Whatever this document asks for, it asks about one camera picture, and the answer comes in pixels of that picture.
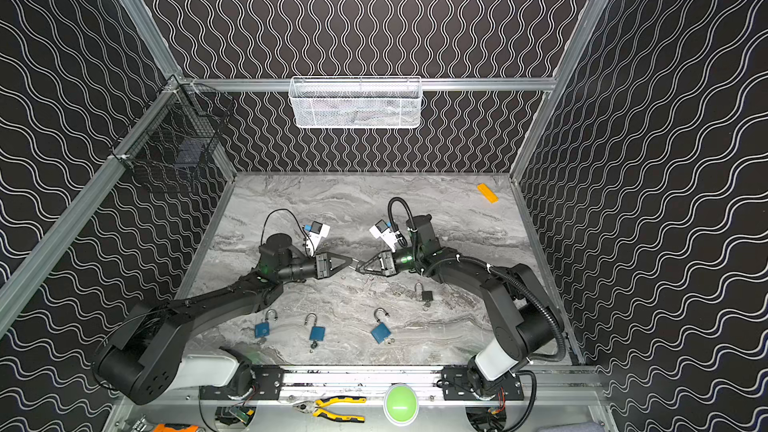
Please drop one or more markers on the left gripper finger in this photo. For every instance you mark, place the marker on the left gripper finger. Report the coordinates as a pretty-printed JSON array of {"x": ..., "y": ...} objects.
[
  {"x": 341, "y": 260},
  {"x": 338, "y": 271}
]

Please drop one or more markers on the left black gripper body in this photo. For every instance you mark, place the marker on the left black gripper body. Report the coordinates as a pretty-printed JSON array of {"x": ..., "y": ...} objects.
[{"x": 321, "y": 265}]

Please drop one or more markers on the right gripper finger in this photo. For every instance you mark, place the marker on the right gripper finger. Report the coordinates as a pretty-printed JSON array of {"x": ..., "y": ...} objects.
[
  {"x": 367, "y": 270},
  {"x": 368, "y": 259}
]

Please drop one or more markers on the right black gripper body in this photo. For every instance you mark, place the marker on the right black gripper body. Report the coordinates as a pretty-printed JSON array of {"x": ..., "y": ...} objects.
[{"x": 387, "y": 262}]

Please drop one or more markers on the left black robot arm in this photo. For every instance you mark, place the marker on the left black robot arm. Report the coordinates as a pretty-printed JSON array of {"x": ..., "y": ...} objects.
[{"x": 143, "y": 355}]

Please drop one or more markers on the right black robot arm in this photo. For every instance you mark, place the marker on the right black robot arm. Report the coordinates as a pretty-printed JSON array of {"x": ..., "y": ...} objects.
[{"x": 525, "y": 323}]

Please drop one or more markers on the right blue padlock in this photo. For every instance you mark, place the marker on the right blue padlock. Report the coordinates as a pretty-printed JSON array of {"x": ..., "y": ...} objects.
[{"x": 381, "y": 333}]

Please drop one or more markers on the blue padlock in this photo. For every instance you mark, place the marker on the blue padlock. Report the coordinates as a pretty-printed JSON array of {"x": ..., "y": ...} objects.
[
  {"x": 381, "y": 333},
  {"x": 262, "y": 329},
  {"x": 316, "y": 332}
]

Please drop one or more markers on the middle blue padlock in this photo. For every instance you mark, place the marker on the middle blue padlock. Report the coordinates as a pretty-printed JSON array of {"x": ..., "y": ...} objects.
[{"x": 316, "y": 332}]

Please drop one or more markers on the left blue padlock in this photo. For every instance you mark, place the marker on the left blue padlock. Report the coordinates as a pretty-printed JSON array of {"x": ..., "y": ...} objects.
[{"x": 262, "y": 329}]

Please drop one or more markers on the yellow block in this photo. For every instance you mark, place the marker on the yellow block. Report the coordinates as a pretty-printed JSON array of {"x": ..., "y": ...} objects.
[{"x": 487, "y": 193}]

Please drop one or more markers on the green round button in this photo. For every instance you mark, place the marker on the green round button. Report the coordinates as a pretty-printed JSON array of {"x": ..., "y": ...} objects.
[{"x": 401, "y": 405}]

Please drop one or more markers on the green circuit board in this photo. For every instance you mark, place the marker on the green circuit board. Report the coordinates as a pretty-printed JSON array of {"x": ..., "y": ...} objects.
[{"x": 235, "y": 416}]

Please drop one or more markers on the orange tool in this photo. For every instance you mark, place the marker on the orange tool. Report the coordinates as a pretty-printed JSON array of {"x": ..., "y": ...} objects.
[{"x": 176, "y": 427}]

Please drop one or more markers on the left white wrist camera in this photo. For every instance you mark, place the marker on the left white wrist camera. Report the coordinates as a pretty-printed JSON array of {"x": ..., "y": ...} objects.
[{"x": 314, "y": 233}]

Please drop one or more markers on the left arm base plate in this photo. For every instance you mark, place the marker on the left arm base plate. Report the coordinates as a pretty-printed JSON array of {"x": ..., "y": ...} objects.
[{"x": 257, "y": 383}]

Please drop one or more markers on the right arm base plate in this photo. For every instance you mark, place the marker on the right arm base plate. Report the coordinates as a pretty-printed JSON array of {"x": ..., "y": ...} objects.
[{"x": 464, "y": 383}]

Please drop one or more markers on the white wire basket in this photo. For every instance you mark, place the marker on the white wire basket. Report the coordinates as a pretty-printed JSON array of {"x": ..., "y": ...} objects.
[{"x": 356, "y": 102}]

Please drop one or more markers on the black wire basket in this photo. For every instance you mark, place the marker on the black wire basket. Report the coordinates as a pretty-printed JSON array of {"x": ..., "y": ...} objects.
[{"x": 180, "y": 150}]

